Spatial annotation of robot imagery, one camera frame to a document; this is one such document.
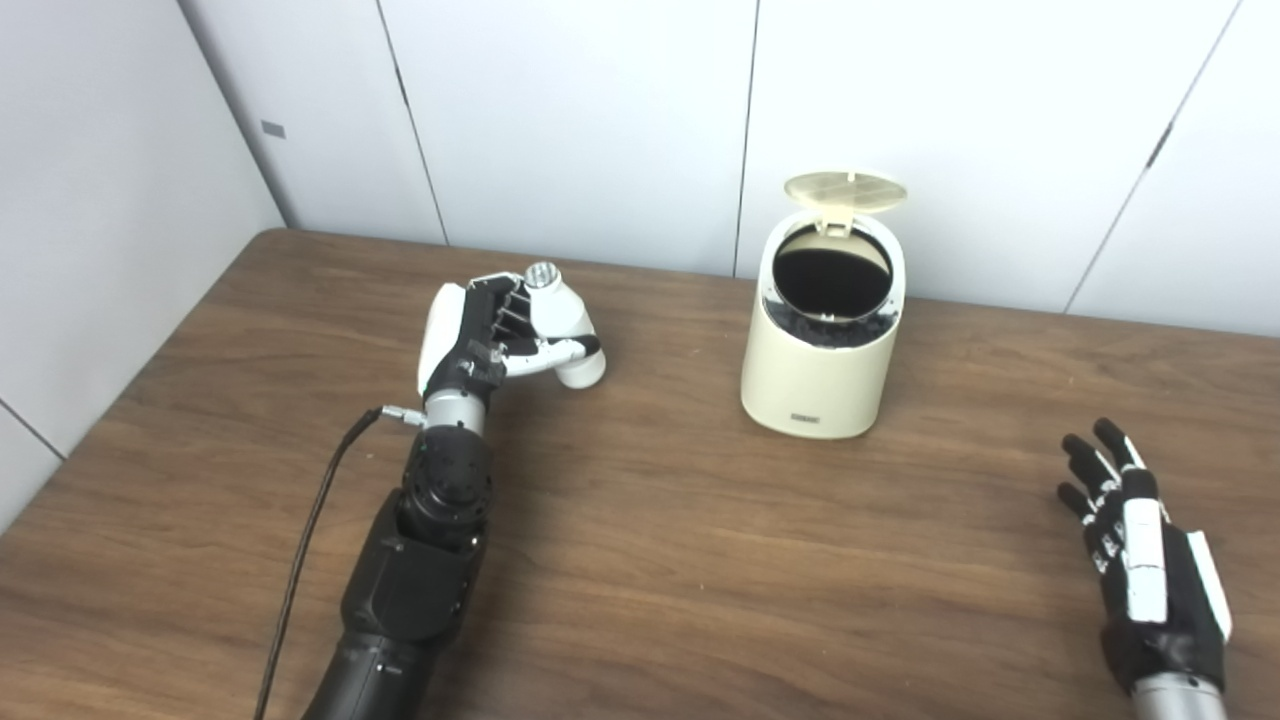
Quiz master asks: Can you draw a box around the black bin liner bag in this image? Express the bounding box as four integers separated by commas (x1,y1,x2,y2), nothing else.
762,225,896,349

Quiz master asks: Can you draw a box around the round cream bin lid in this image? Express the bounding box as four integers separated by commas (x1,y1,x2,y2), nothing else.
783,170,909,233

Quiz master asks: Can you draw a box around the white and black left hand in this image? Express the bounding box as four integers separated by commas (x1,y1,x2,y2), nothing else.
417,270,603,403

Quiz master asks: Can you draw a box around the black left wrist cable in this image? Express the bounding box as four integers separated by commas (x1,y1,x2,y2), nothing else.
252,403,426,720

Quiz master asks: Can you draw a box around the white and black right hand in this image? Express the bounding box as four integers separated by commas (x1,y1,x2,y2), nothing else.
1057,418,1233,694

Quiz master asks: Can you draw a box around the cream-colored desktop bin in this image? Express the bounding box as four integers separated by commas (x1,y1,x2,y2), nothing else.
740,170,909,440

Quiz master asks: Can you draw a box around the small white plastic bottle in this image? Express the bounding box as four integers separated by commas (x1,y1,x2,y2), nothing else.
522,261,608,390

